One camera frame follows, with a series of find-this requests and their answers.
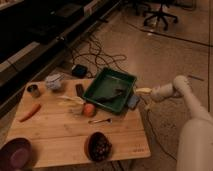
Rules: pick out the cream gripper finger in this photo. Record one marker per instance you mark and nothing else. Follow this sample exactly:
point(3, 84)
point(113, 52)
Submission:
point(148, 106)
point(143, 90)

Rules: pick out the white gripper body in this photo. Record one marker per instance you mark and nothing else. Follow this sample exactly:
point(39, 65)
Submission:
point(162, 92)

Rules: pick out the blue sponge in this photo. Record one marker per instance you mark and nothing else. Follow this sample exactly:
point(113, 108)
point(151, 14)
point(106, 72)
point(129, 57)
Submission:
point(133, 101)

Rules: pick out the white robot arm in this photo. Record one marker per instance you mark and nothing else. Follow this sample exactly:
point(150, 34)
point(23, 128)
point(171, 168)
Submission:
point(195, 149)

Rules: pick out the brown bowl with beans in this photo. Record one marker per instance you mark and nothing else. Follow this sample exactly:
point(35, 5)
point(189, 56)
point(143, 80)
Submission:
point(97, 147)

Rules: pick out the purple bowl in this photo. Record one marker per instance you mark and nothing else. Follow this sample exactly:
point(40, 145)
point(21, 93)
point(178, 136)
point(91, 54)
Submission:
point(15, 154)

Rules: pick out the dark cloth in tray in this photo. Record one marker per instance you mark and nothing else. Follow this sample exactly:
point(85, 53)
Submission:
point(108, 98)

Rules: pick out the green plastic tray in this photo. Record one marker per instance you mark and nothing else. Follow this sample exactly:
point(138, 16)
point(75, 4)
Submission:
point(105, 83)

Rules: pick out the metal spoon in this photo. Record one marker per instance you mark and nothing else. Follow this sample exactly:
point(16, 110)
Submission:
point(99, 121)

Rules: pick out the orange fruit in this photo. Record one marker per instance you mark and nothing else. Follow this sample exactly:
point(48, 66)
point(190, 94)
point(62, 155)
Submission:
point(89, 110)

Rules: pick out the dark rectangular block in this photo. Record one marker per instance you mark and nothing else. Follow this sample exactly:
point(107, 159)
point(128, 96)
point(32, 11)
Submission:
point(79, 90)

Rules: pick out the black power adapter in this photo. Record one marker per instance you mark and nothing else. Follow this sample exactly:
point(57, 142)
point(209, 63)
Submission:
point(79, 71)

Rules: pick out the corn cob with husk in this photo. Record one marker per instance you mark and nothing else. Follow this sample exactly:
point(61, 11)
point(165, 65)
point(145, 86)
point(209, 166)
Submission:
point(74, 104)

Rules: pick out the black office chair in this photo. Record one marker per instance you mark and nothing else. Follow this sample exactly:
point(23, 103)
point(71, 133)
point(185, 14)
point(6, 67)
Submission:
point(159, 15)

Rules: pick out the orange carrot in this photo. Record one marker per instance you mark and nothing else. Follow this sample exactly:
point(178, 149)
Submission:
point(29, 114)

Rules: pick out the small metal can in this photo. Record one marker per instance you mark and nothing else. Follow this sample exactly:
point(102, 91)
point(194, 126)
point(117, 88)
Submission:
point(33, 90)

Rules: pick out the dark shelf unit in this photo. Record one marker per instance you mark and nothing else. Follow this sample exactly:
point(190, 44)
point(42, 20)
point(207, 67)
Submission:
point(32, 32)

